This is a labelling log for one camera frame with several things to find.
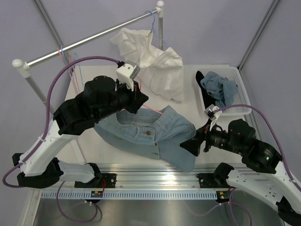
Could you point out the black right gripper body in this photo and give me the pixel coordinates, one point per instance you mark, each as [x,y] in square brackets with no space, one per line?
[217,138]

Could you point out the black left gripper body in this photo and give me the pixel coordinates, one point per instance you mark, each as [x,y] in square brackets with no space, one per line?
[124,98]

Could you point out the pink hanger with jeans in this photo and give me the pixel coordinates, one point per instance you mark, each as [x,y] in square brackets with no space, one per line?
[144,105]

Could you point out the black skirt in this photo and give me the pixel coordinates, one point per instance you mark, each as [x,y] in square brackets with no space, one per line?
[207,99]

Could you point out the blue denim jeans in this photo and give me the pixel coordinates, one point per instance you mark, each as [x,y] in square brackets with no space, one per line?
[150,134]

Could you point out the light blue denim shirt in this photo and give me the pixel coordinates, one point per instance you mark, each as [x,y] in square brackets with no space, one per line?
[220,89]

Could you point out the blue hanger with denim shirt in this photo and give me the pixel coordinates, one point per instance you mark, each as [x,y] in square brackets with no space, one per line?
[74,72]

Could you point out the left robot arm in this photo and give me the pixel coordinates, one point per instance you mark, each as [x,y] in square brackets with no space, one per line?
[101,97]

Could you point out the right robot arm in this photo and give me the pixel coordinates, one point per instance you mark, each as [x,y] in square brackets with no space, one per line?
[258,156]

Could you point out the white shirt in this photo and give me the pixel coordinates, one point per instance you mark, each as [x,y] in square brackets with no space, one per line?
[162,71]

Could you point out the white plastic basket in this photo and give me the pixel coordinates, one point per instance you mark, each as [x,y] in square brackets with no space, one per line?
[241,96]

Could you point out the silver clothes rack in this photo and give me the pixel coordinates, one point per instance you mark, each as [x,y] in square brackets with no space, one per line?
[24,67]

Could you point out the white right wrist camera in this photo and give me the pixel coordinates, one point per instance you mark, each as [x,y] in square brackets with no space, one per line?
[213,112]

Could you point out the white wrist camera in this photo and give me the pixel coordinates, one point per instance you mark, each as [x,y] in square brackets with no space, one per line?
[213,112]
[126,73]

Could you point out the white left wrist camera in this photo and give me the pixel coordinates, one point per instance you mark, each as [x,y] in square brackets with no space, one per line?
[126,73]

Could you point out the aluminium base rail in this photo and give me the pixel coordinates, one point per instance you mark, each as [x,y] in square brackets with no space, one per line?
[151,177]

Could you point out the white slotted cable duct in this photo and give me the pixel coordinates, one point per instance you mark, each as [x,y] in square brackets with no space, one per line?
[131,195]

